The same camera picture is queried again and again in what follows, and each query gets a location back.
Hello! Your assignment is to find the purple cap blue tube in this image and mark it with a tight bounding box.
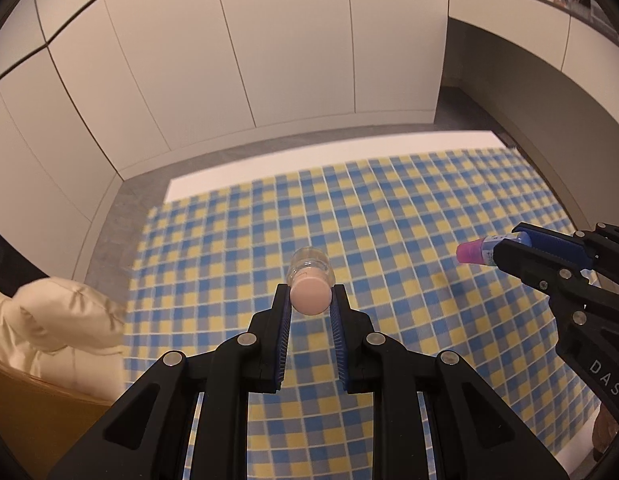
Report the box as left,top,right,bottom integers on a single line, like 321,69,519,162
456,232,532,266

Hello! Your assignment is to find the pink cap glass bottle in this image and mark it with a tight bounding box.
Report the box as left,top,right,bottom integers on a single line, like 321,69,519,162
287,247,335,315

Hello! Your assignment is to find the brown cardboard box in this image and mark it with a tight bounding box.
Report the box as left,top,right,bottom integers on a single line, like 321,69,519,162
0,363,111,479

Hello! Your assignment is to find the cream padded armchair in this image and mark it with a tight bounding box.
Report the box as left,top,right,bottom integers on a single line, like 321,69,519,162
0,278,126,401

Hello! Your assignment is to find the blue yellow checkered cloth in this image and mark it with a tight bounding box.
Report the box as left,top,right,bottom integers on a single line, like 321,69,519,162
124,148,599,468

